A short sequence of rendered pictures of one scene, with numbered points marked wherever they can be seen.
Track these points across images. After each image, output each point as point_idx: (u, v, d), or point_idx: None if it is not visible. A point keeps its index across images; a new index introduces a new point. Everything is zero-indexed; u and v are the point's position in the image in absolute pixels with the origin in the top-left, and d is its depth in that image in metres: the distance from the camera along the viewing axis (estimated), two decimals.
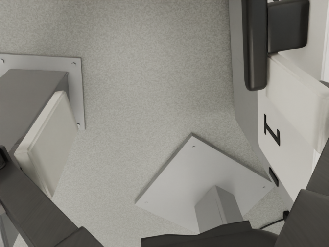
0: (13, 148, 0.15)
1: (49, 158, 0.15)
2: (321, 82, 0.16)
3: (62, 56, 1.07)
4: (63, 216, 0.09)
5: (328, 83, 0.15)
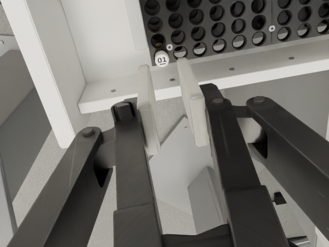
0: None
1: (155, 117, 0.17)
2: (210, 84, 0.18)
3: None
4: (149, 184, 0.10)
5: (214, 85, 0.18)
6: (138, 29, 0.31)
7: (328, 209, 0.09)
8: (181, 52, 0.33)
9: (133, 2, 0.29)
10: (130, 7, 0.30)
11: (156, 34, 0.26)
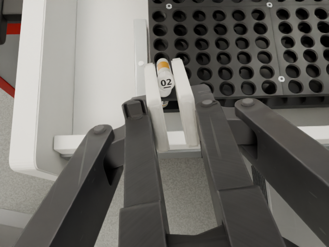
0: None
1: (163, 115, 0.17)
2: (203, 85, 0.18)
3: None
4: (156, 183, 0.10)
5: (206, 86, 0.18)
6: (143, 93, 0.30)
7: (320, 209, 0.09)
8: None
9: (143, 69, 0.31)
10: (139, 73, 0.31)
11: None
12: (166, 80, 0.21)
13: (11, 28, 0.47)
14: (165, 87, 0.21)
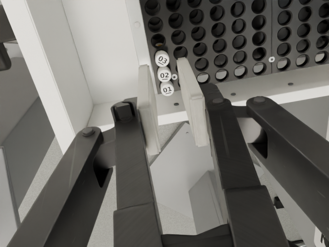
0: None
1: (155, 117, 0.17)
2: (210, 84, 0.18)
3: None
4: (149, 184, 0.10)
5: (214, 85, 0.18)
6: (144, 55, 0.32)
7: (328, 209, 0.09)
8: None
9: (139, 31, 0.31)
10: (137, 36, 0.31)
11: None
12: (165, 73, 0.27)
13: None
14: (163, 79, 0.27)
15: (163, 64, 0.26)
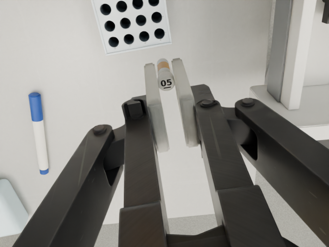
0: None
1: (163, 115, 0.17)
2: (203, 85, 0.18)
3: (267, 67, 1.23)
4: (156, 183, 0.10)
5: (206, 86, 0.18)
6: None
7: (320, 209, 0.09)
8: None
9: None
10: None
11: None
12: None
13: None
14: None
15: None
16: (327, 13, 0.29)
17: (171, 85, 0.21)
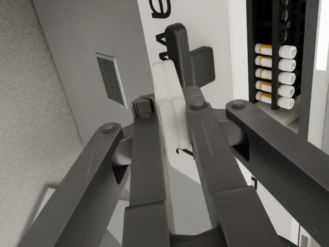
0: None
1: (172, 114, 0.17)
2: (194, 86, 0.18)
3: None
4: (162, 182, 0.10)
5: (198, 88, 0.18)
6: None
7: (313, 209, 0.09)
8: None
9: None
10: None
11: (280, 84, 0.32)
12: (292, 89, 0.31)
13: None
14: (290, 95, 0.31)
15: (292, 82, 0.31)
16: None
17: (295, 53, 0.29)
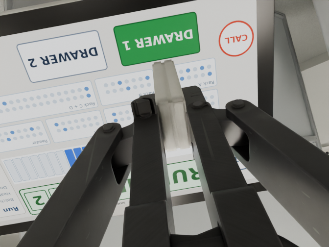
0: None
1: (172, 114, 0.17)
2: (194, 86, 0.18)
3: None
4: (162, 182, 0.10)
5: (198, 88, 0.18)
6: None
7: (313, 209, 0.09)
8: None
9: None
10: None
11: None
12: None
13: None
14: None
15: None
16: None
17: None
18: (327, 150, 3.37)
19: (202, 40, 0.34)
